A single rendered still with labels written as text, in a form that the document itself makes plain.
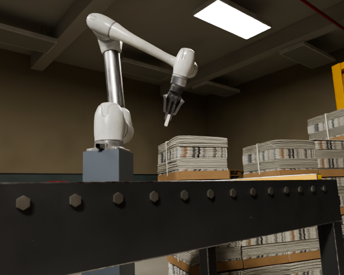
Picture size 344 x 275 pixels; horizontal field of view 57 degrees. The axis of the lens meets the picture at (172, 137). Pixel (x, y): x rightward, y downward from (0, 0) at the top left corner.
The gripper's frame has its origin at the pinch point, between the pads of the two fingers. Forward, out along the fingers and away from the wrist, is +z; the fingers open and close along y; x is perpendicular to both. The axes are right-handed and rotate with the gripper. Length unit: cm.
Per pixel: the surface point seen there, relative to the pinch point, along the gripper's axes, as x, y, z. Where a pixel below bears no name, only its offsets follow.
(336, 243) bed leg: 103, -43, 10
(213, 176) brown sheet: 24.1, -28.8, 19.5
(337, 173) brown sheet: 4, -110, 3
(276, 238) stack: 27, -73, 43
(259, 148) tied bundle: -9, -63, 2
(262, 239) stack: 28, -64, 45
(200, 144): 19.9, -18.1, 5.8
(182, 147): 22.0, -8.9, 9.1
